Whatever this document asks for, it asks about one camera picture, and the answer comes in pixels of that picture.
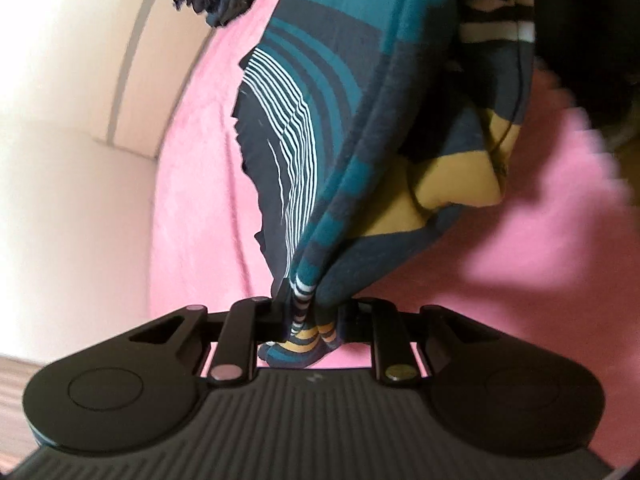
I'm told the pink bed blanket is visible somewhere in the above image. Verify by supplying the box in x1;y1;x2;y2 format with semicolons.
147;0;640;466

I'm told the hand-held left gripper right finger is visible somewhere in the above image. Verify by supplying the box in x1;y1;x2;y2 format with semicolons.
342;297;521;386

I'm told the beige bed frame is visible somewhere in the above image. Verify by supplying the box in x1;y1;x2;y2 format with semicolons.
0;0;223;361

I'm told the black clothes pile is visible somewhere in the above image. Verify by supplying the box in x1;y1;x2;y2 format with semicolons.
530;0;640;153

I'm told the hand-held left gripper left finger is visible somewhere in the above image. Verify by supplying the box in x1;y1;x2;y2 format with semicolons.
107;297;291;386

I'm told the striped knit sweater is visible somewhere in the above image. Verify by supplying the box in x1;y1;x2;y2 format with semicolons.
232;0;538;368

